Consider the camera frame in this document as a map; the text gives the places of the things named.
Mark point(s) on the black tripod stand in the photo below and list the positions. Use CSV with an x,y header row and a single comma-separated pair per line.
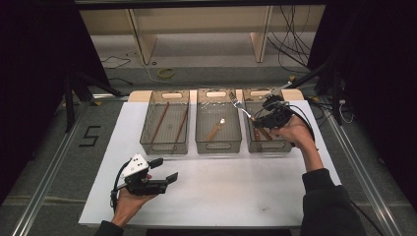
x,y
337,98
69,108

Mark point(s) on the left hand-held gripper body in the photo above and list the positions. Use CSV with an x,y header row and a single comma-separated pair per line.
x,y
141,178

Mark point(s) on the yellow tape roll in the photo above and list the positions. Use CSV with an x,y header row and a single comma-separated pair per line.
x,y
160,73

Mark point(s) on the person's right hand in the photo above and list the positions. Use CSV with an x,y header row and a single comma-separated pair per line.
x,y
296,132

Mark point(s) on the black metal crossbar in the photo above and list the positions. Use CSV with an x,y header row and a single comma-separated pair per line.
x,y
196,3

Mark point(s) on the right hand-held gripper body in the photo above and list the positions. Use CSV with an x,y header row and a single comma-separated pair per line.
x,y
277,114

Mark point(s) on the light wooden bench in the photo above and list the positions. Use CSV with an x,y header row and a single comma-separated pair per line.
x,y
144,42

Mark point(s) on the aluminium floor rail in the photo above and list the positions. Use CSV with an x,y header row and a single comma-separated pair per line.
x,y
49,177
364,170

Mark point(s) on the person's left hand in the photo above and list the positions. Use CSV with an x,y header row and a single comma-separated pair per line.
x,y
129,206

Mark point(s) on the grey mesh bin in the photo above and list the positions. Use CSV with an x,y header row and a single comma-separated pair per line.
x,y
226,131
249,144
165,131

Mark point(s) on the brown wooden chopstick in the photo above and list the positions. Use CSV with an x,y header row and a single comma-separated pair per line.
x,y
160,123
181,126

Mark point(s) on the black curtain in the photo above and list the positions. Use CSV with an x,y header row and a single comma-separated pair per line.
x,y
32,82
380,82

